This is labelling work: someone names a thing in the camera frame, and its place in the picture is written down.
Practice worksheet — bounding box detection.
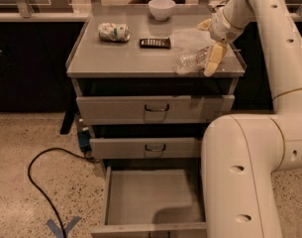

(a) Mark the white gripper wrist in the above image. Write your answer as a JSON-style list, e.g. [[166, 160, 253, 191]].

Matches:
[[197, 7, 246, 76]]

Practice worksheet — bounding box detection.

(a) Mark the clear plastic water bottle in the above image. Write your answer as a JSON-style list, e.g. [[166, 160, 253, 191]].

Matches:
[[173, 47, 209, 75]]

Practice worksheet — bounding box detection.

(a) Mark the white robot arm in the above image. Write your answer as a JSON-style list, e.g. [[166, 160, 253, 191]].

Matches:
[[201, 0, 302, 238]]

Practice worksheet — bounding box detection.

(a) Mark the grey metal drawer cabinet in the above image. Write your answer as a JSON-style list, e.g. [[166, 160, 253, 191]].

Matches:
[[65, 4, 248, 238]]

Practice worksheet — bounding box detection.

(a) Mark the top grey drawer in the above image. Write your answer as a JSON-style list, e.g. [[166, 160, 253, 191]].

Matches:
[[77, 95, 235, 125]]

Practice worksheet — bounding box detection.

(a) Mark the middle grey drawer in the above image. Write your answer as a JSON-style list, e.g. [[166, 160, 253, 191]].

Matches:
[[90, 138, 201, 159]]

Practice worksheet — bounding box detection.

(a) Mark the bottom grey open drawer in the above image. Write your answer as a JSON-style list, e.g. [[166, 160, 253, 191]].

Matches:
[[91, 164, 207, 238]]

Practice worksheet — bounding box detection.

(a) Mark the white ceramic bowl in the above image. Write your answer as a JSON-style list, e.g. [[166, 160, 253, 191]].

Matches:
[[149, 0, 175, 21]]

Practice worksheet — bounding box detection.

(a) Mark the crushed green white can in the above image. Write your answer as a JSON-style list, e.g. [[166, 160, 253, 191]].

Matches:
[[98, 23, 130, 43]]

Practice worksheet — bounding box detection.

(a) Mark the blue power adapter box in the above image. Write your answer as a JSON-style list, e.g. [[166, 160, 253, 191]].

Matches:
[[77, 130, 91, 153]]

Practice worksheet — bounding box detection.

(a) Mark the blue tape floor mark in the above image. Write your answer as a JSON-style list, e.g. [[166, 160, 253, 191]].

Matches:
[[47, 216, 81, 238]]

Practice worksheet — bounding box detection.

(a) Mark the black floor cable left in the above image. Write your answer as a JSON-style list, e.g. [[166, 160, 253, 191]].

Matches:
[[27, 147, 101, 238]]

